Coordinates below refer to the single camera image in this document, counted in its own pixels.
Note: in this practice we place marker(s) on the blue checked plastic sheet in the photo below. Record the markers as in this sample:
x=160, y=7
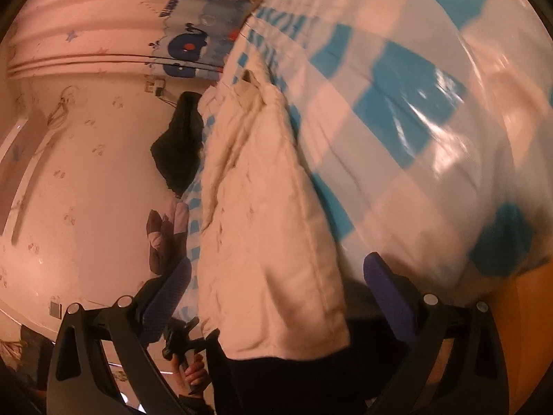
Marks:
x=410, y=116

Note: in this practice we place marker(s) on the whale print curtain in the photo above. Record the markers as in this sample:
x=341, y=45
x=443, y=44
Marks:
x=108, y=21

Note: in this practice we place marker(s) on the black padded jacket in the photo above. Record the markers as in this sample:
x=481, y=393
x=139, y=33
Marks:
x=179, y=147

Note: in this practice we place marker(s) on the purple and brown folded cloth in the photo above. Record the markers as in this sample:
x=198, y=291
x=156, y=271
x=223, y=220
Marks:
x=166, y=233

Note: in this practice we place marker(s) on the person's left hand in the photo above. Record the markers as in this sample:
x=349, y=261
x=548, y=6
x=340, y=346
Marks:
x=198, y=375

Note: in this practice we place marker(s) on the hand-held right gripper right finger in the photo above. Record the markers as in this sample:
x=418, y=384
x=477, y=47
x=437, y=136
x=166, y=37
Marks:
x=389, y=296

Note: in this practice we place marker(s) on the white wall switch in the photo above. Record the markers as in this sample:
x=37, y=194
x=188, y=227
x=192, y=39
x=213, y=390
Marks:
x=56, y=309

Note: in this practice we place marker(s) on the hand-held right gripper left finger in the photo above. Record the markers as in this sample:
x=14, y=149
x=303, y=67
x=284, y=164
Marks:
x=166, y=296

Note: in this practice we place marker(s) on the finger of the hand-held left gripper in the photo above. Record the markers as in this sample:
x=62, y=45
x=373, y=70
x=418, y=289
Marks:
x=191, y=324

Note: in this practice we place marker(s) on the cream quilted jacket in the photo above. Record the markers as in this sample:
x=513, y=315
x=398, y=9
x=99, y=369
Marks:
x=259, y=224

